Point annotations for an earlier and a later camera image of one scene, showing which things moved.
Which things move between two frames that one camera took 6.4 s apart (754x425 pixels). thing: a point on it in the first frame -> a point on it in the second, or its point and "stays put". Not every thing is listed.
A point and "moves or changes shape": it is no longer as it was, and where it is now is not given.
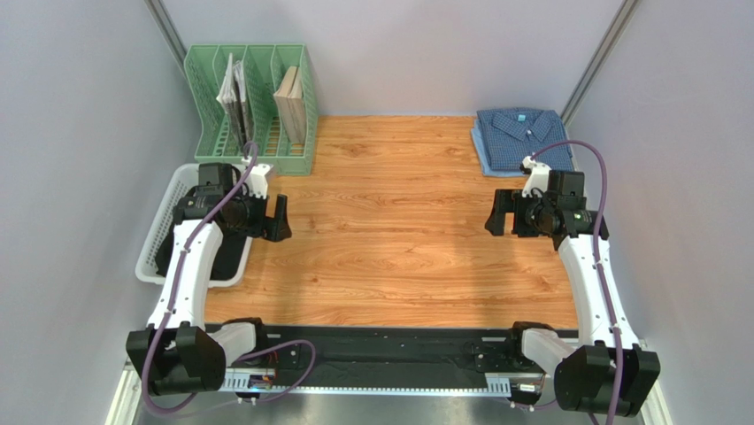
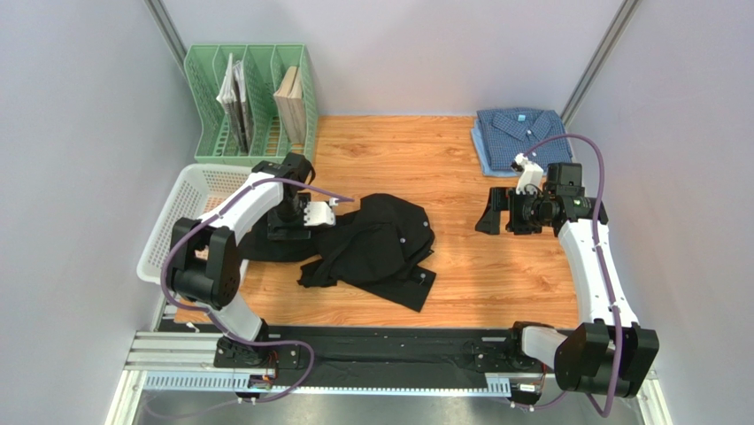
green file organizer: x=258 y=101 stays put
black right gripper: x=512 y=212 stays put
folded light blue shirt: x=487 y=170 stays put
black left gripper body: x=249 y=215 -> x=288 y=215
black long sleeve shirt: x=228 y=259 moves or changes shape
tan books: x=289 y=98 stays put
